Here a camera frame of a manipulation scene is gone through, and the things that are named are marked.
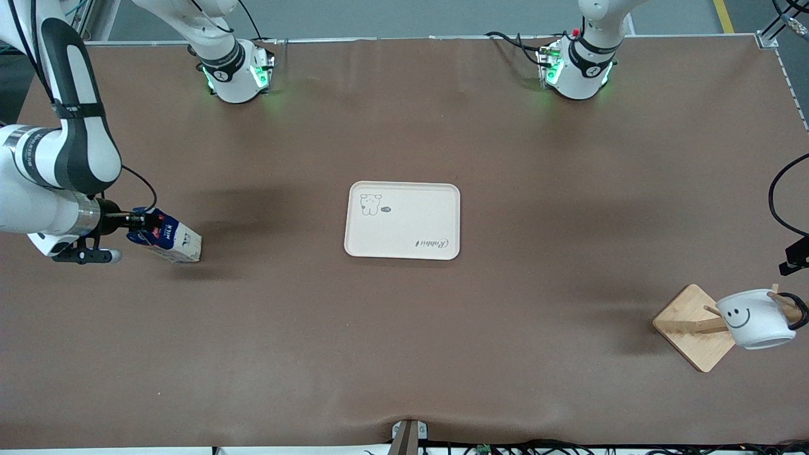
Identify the white smiley mug black handle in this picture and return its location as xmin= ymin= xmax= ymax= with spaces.
xmin=716 ymin=289 xmax=809 ymax=350

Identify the black left base cable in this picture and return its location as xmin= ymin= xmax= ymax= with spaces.
xmin=485 ymin=30 xmax=545 ymax=67

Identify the blue white milk carton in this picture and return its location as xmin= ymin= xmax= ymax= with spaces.
xmin=126 ymin=207 xmax=203 ymax=264

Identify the aluminium frame post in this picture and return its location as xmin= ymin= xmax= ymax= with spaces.
xmin=63 ymin=0 xmax=121 ymax=45
xmin=755 ymin=0 xmax=809 ymax=50

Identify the wooden mug rack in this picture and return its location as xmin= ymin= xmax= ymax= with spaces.
xmin=652 ymin=284 xmax=806 ymax=373

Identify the cream plastic tray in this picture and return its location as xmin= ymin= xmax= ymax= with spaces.
xmin=344 ymin=181 xmax=461 ymax=261

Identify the brown table cover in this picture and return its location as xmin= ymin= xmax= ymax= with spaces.
xmin=0 ymin=35 xmax=809 ymax=451

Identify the black base cable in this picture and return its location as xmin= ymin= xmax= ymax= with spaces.
xmin=237 ymin=0 xmax=279 ymax=45
xmin=485 ymin=30 xmax=545 ymax=67

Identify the black right base cable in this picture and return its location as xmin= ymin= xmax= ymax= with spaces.
xmin=237 ymin=0 xmax=279 ymax=45

